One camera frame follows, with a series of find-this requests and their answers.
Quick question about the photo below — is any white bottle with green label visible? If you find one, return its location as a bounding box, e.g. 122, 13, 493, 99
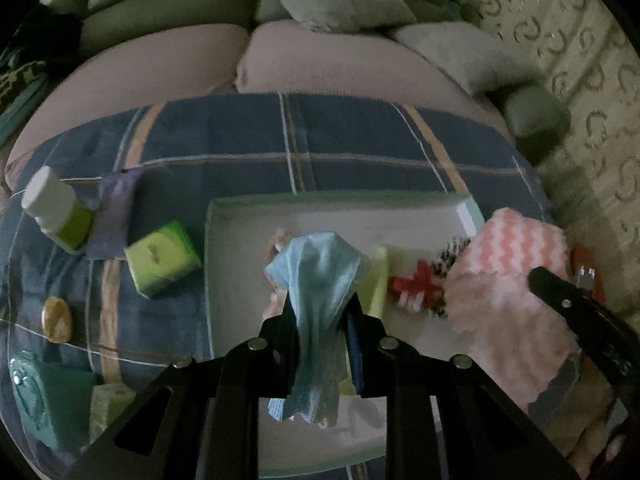
21, 165, 96, 254

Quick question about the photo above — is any grey green sofa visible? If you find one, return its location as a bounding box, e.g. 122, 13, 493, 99
0, 0, 572, 171

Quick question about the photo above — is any leopard print scrunchie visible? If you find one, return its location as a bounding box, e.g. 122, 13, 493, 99
434, 237, 472, 319

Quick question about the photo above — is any black and white patterned cloth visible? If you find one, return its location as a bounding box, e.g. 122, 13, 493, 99
0, 60, 46, 107

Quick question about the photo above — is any green tissue pack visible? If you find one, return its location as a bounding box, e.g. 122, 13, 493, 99
124, 220, 204, 299

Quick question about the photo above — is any pink zigzag washcloth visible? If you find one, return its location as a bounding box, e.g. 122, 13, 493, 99
444, 207, 582, 413

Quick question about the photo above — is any blue face mask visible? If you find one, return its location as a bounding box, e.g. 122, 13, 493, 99
264, 231, 372, 428

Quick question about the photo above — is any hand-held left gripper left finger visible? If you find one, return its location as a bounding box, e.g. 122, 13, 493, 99
62, 302, 301, 480

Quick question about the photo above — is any orange object with metal tip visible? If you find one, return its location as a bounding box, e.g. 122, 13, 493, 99
571, 246, 607, 307

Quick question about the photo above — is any white tray with green rim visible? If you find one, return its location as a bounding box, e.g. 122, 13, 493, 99
205, 192, 487, 477

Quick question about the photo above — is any yellow green sponge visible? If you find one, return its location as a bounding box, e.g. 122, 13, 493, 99
89, 385, 137, 442

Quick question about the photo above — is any blue plaid blanket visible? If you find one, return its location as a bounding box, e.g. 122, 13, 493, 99
0, 92, 556, 480

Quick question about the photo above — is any teal embossed box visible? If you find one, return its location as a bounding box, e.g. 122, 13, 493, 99
9, 354, 102, 454

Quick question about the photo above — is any beige patterned curtain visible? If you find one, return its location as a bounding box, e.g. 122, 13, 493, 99
445, 0, 640, 311

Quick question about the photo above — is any light green cloth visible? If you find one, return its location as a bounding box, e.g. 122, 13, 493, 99
371, 244, 392, 319

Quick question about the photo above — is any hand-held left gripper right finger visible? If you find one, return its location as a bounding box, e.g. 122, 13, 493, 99
346, 297, 581, 480

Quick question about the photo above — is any purple packet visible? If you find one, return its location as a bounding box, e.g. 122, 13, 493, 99
87, 170, 144, 262

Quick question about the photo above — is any teal cushion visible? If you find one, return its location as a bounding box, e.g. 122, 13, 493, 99
0, 80, 52, 142

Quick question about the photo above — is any tan oval object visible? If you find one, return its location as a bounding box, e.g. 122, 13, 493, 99
42, 296, 74, 344

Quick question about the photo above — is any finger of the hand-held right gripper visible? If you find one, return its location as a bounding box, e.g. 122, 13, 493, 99
529, 266, 639, 377

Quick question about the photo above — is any red hair clip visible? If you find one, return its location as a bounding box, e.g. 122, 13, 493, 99
390, 260, 447, 312

